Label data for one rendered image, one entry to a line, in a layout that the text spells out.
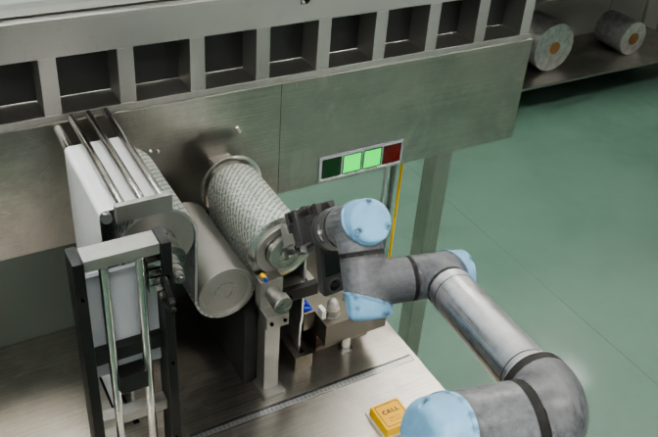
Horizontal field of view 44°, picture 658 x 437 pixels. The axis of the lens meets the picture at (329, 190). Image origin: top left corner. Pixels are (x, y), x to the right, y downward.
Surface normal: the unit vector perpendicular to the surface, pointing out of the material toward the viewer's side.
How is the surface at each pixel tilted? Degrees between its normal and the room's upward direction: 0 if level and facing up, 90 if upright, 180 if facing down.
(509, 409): 16
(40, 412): 0
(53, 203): 90
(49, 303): 90
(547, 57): 90
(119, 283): 90
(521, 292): 0
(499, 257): 0
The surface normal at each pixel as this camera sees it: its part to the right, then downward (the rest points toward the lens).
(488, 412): 0.14, -0.66
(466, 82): 0.48, 0.50
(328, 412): 0.07, -0.84
